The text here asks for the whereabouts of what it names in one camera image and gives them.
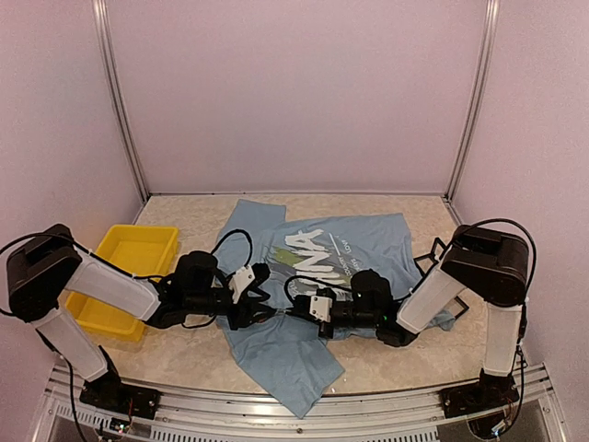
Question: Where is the black display case with brooch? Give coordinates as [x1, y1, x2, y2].
[447, 297, 469, 320]

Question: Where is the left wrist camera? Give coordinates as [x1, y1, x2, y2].
[228, 262, 271, 305]

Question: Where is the black open display case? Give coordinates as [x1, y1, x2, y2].
[413, 237, 448, 276]

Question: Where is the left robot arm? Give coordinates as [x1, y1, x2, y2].
[1, 224, 276, 420]

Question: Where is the light blue printed t-shirt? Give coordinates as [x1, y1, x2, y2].
[216, 200, 421, 418]

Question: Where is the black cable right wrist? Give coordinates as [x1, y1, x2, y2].
[283, 217, 538, 415]

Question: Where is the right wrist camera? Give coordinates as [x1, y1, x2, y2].
[294, 288, 337, 322]

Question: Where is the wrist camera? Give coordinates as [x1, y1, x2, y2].
[294, 288, 337, 322]
[228, 262, 271, 305]

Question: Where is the aluminium table front rail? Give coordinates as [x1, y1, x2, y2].
[27, 363, 572, 442]

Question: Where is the aluminium corner post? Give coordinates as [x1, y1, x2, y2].
[91, 0, 151, 204]
[445, 0, 501, 205]

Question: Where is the yellow plastic bin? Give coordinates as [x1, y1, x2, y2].
[65, 225, 179, 343]

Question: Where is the aluminium corner post right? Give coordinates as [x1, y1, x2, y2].
[445, 0, 501, 205]

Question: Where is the aluminium corner post left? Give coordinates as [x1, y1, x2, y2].
[91, 0, 151, 204]

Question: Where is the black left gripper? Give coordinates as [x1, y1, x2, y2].
[186, 286, 276, 330]

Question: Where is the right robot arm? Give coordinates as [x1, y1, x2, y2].
[286, 219, 537, 418]

